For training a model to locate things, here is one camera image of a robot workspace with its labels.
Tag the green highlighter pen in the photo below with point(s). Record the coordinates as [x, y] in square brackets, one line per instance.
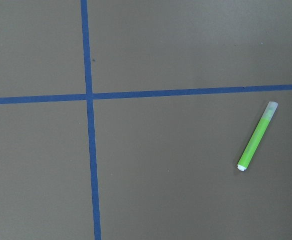
[256, 137]

